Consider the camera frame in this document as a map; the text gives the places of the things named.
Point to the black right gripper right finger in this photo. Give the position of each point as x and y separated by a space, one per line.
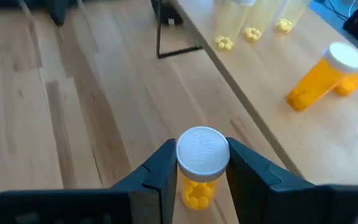
259 193

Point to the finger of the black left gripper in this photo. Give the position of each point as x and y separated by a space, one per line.
57 12

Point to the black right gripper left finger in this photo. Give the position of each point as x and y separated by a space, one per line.
154 193

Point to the orange pill vial white cap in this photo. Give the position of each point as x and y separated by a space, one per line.
356 81
202 152
322 81

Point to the pale yellow pill vial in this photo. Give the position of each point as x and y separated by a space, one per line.
228 31
256 28
289 18

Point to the wooden shelf black metal legs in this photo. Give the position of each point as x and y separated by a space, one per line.
275 124

